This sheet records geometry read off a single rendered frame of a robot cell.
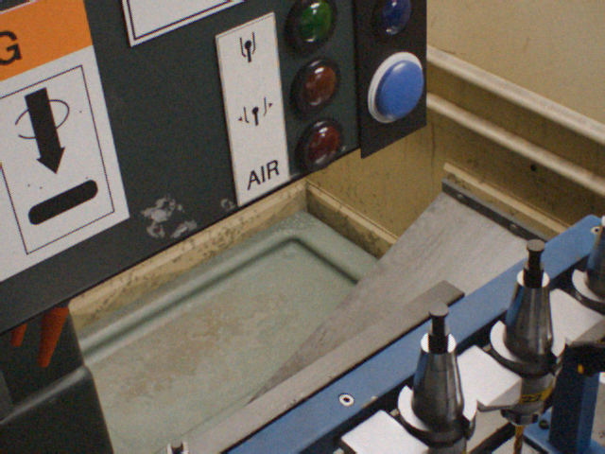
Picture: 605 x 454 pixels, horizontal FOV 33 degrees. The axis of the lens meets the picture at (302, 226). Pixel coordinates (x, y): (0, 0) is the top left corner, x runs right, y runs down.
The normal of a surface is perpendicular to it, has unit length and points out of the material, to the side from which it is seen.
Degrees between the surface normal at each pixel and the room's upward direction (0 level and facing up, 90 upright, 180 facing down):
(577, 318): 0
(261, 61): 90
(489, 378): 0
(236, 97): 90
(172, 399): 0
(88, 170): 90
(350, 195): 90
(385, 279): 24
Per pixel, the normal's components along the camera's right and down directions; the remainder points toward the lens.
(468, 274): -0.38, -0.54
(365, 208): -0.77, 0.43
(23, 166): 0.63, 0.44
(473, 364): -0.07, -0.79
